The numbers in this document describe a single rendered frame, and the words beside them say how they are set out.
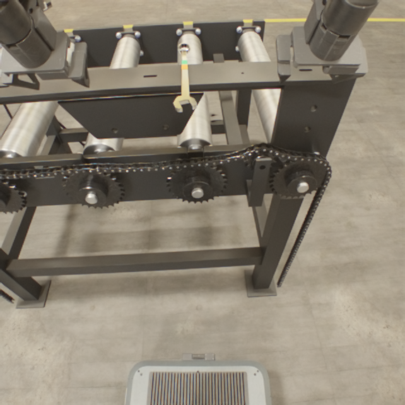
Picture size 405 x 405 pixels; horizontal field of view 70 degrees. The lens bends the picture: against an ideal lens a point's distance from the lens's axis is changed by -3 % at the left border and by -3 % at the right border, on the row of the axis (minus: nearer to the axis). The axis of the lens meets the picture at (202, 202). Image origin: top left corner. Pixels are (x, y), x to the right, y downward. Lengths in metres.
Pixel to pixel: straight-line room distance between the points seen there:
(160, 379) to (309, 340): 0.73
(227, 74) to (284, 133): 0.24
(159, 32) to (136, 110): 0.94
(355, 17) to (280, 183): 0.54
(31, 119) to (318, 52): 0.95
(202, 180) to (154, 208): 1.12
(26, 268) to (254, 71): 1.22
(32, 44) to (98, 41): 1.22
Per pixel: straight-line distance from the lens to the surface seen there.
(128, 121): 0.79
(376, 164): 2.46
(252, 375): 1.24
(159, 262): 1.30
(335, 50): 0.49
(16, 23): 0.49
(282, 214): 1.05
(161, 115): 0.77
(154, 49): 1.70
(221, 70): 0.69
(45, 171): 0.89
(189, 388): 1.23
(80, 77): 0.54
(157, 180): 0.90
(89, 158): 0.91
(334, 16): 0.46
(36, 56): 0.53
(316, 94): 0.78
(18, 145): 1.09
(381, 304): 1.80
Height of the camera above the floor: 1.48
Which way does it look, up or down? 51 degrees down
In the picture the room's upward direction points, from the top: 2 degrees counter-clockwise
